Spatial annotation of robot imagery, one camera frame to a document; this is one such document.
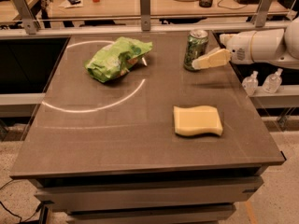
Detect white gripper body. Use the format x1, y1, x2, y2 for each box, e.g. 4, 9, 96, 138
220, 31, 256, 64

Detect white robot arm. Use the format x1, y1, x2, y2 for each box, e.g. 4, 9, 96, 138
192, 18, 299, 70

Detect yellow sponge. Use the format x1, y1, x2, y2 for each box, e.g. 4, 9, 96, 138
173, 105, 223, 136

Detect grey metal bracket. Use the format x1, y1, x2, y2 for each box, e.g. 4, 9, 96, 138
140, 0, 150, 31
251, 0, 275, 28
11, 0, 40, 35

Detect clear plastic bottle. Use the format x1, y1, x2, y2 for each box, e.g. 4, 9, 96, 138
262, 68, 282, 93
242, 71, 258, 96

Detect black floor cable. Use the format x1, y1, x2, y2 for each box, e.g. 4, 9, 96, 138
0, 179, 43, 224

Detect black mesh pen cup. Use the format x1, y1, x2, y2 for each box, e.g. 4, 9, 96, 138
199, 0, 213, 7

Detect green soda can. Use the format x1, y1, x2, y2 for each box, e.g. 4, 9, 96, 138
184, 29, 208, 71

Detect green chip bag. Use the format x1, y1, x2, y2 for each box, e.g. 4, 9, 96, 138
84, 36, 153, 83

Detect grey metal bracket right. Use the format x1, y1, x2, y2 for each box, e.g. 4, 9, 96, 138
251, 0, 275, 28

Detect grey metal bracket left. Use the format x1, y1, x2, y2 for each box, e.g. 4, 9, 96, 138
11, 0, 40, 35

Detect grey table drawer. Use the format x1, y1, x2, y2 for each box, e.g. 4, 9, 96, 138
36, 176, 263, 213

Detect grey metal bracket middle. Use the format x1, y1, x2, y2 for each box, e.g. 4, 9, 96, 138
140, 0, 150, 31

